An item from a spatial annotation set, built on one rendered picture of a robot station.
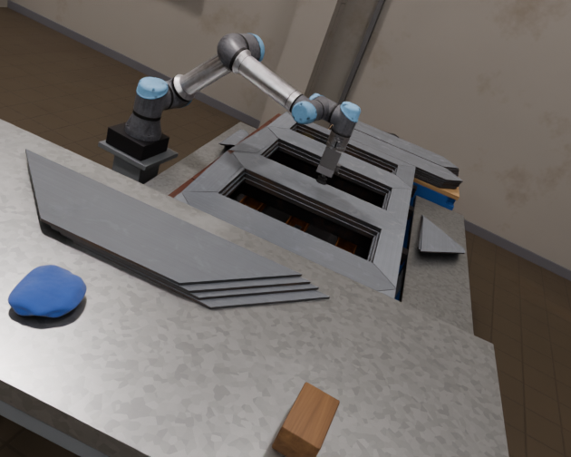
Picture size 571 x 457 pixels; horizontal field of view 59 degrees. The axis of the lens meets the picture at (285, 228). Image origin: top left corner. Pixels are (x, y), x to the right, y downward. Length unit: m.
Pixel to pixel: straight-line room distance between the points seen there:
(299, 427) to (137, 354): 0.27
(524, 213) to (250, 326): 3.89
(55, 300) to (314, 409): 0.43
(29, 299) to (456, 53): 3.92
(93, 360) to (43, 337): 0.08
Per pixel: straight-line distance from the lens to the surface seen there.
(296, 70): 4.43
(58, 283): 0.88
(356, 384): 0.92
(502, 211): 4.63
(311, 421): 0.76
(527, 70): 4.39
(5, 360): 0.81
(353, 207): 1.95
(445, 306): 1.87
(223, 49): 1.91
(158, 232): 1.04
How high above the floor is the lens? 1.66
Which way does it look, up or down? 29 degrees down
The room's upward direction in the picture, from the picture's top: 21 degrees clockwise
